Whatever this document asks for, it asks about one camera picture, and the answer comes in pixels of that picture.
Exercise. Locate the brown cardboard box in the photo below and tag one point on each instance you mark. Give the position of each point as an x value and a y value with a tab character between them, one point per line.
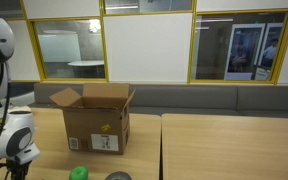
94	130

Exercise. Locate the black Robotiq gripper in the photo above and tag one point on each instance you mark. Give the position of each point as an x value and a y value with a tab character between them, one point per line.
18	170

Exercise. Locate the poster with person in blue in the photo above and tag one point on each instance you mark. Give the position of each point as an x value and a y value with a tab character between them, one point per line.
270	46

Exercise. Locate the grey upholstered bench sofa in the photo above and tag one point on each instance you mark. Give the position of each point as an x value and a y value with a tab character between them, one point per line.
200	98

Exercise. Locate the green toy apple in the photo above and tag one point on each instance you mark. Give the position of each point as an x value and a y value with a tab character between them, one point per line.
78	174

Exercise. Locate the yellow framed glass window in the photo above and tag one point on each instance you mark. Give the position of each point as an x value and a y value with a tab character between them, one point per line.
60	50
147	6
217	46

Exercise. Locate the poster with seated person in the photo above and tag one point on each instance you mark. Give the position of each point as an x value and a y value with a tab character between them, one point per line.
242	50

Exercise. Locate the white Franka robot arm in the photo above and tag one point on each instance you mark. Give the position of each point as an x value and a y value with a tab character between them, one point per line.
17	136

